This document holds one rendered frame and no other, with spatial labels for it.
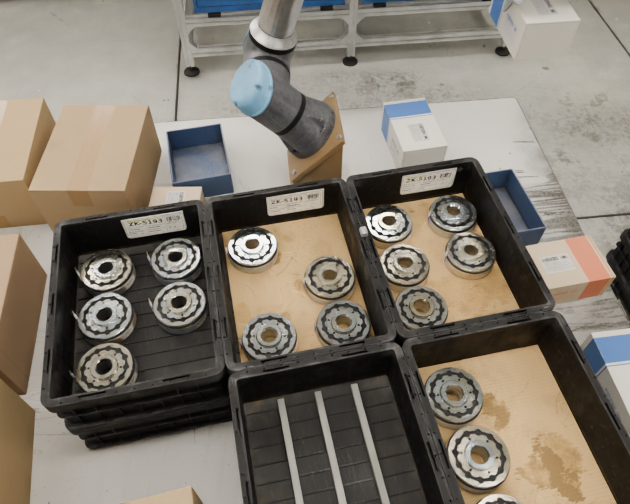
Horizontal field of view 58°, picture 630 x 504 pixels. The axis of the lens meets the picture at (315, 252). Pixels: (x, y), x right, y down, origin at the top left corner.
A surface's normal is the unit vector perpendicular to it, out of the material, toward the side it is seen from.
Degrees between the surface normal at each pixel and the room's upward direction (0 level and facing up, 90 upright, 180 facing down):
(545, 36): 90
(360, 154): 0
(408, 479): 0
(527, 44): 90
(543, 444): 0
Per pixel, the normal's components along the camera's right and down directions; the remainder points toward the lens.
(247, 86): -0.68, -0.25
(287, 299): 0.00, -0.59
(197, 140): 0.23, 0.78
